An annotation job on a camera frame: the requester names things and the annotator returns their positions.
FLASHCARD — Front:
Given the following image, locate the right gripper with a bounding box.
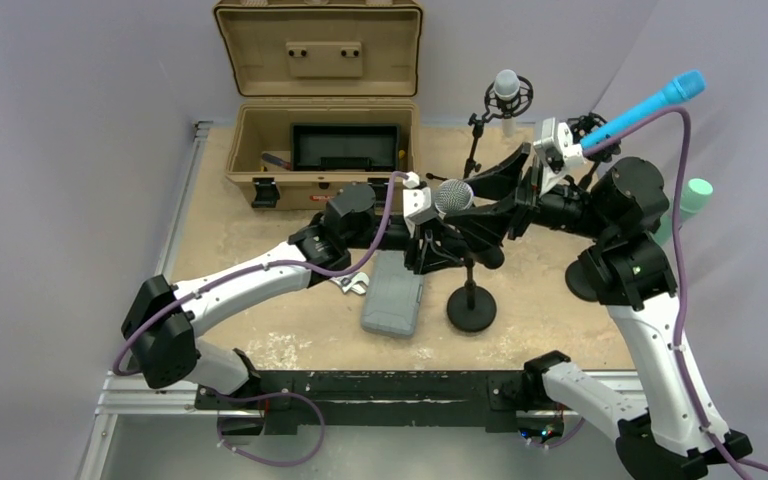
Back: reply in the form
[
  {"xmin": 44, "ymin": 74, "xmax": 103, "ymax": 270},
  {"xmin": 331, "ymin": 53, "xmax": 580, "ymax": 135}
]
[{"xmin": 446, "ymin": 143, "xmax": 616, "ymax": 244}]

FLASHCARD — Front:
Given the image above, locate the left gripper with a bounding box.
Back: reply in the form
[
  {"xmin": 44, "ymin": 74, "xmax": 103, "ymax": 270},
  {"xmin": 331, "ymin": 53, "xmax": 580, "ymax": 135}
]
[{"xmin": 346, "ymin": 217, "xmax": 463, "ymax": 274}]

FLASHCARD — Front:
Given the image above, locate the black microphone silver grille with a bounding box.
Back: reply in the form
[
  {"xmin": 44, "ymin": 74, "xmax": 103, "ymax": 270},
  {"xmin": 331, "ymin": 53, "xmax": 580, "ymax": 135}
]
[{"xmin": 432, "ymin": 178, "xmax": 506, "ymax": 270}]

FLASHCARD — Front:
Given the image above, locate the black round-base clip stand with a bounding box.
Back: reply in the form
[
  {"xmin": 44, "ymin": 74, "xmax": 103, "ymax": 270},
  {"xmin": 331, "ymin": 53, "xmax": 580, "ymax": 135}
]
[{"xmin": 446, "ymin": 258, "xmax": 497, "ymax": 333}]

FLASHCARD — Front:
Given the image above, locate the white microphone grey grille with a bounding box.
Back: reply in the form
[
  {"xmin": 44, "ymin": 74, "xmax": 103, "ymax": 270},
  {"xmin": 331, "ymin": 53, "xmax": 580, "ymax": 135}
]
[{"xmin": 493, "ymin": 69, "xmax": 520, "ymax": 138}]

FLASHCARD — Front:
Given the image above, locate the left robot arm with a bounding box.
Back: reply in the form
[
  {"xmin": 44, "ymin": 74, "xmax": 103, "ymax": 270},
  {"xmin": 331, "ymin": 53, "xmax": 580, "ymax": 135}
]
[{"xmin": 113, "ymin": 172, "xmax": 467, "ymax": 409}]

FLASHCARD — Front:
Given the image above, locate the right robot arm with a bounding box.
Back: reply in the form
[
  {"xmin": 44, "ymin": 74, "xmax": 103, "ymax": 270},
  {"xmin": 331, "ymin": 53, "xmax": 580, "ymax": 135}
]
[{"xmin": 434, "ymin": 149, "xmax": 753, "ymax": 479}]

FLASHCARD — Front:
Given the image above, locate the black stand holding blue microphone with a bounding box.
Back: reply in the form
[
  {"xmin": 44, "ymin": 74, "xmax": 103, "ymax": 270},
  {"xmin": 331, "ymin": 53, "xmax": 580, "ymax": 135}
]
[{"xmin": 566, "ymin": 112, "xmax": 623, "ymax": 190}]

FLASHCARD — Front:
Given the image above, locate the black stand holding green microphone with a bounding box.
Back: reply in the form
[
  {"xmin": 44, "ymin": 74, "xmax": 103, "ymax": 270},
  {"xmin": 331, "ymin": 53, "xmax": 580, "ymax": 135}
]
[{"xmin": 564, "ymin": 260, "xmax": 598, "ymax": 303}]

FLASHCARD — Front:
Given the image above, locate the mint green microphone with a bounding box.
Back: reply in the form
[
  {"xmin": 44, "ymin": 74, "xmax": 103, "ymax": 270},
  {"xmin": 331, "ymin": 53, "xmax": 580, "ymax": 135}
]
[{"xmin": 653, "ymin": 178, "xmax": 714, "ymax": 246}]

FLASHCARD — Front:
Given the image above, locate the blue microphone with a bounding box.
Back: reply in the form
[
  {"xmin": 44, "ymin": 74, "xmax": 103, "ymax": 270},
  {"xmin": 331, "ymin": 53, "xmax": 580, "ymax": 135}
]
[{"xmin": 578, "ymin": 70, "xmax": 707, "ymax": 152}]

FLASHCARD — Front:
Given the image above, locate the grey plastic case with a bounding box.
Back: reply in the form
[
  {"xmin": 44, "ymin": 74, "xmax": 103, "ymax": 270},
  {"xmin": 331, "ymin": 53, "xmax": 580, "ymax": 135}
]
[{"xmin": 360, "ymin": 251, "xmax": 424, "ymax": 338}]

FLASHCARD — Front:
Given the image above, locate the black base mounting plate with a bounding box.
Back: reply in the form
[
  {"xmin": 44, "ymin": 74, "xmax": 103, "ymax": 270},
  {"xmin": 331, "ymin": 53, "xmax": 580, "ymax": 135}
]
[{"xmin": 195, "ymin": 370, "xmax": 557, "ymax": 435}]

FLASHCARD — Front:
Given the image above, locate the black tray in toolbox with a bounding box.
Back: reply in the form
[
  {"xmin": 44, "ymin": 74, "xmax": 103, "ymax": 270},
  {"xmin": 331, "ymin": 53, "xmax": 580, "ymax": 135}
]
[{"xmin": 291, "ymin": 123, "xmax": 401, "ymax": 172}]

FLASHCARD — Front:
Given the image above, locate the tan open toolbox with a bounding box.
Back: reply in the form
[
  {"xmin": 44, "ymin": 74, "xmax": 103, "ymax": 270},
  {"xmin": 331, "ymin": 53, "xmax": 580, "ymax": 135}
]
[{"xmin": 213, "ymin": 1, "xmax": 424, "ymax": 211}]

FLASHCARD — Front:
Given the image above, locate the screwdriver in toolbox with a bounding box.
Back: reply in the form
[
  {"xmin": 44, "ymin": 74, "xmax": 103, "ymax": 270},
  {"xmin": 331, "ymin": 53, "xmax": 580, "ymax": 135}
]
[{"xmin": 261, "ymin": 152, "xmax": 293, "ymax": 171}]

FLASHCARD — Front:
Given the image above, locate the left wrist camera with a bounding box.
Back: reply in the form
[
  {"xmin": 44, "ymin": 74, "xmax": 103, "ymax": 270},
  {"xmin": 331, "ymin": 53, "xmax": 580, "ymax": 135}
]
[{"xmin": 402, "ymin": 172, "xmax": 438, "ymax": 236}]

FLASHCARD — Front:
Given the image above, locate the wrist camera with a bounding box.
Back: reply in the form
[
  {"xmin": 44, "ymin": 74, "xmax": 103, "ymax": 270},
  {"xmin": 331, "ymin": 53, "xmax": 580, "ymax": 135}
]
[
  {"xmin": 402, "ymin": 172, "xmax": 438, "ymax": 236},
  {"xmin": 533, "ymin": 117, "xmax": 586, "ymax": 196}
]

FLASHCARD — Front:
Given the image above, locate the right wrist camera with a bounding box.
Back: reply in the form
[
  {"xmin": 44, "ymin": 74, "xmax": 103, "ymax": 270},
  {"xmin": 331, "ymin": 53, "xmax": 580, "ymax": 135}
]
[{"xmin": 533, "ymin": 117, "xmax": 586, "ymax": 196}]

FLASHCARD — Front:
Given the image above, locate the black tripod shock-mount stand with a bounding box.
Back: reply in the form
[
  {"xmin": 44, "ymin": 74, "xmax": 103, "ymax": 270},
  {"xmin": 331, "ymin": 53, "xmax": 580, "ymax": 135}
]
[{"xmin": 460, "ymin": 70, "xmax": 534, "ymax": 180}]

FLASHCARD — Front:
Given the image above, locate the red handled adjustable wrench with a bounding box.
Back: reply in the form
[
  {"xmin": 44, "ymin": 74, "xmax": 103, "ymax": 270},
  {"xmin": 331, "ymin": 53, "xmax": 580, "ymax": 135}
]
[{"xmin": 330, "ymin": 272, "xmax": 369, "ymax": 295}]

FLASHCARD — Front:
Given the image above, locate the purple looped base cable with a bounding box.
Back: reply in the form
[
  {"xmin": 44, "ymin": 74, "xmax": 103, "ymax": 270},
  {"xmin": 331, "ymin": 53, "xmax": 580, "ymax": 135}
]
[{"xmin": 216, "ymin": 388, "xmax": 327, "ymax": 469}]

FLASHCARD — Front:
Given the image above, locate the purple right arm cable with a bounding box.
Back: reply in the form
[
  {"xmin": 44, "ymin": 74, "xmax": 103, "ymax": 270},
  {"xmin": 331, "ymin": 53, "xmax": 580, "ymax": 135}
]
[{"xmin": 582, "ymin": 105, "xmax": 768, "ymax": 480}]

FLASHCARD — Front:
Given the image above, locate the aluminium table frame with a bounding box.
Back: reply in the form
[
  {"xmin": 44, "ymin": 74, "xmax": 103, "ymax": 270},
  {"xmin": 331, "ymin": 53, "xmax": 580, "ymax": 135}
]
[{"xmin": 79, "ymin": 124, "xmax": 631, "ymax": 479}]

